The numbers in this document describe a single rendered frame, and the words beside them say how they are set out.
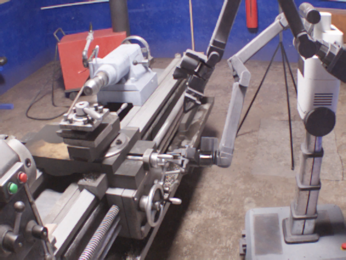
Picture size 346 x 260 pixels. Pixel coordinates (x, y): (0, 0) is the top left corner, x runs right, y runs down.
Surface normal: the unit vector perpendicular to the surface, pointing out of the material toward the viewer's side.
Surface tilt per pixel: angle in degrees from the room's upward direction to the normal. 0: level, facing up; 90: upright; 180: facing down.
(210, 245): 0
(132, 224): 90
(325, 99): 99
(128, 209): 90
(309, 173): 90
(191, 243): 0
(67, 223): 36
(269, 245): 0
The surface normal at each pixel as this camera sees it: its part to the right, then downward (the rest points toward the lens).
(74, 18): -0.29, 0.47
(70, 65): 0.06, 0.47
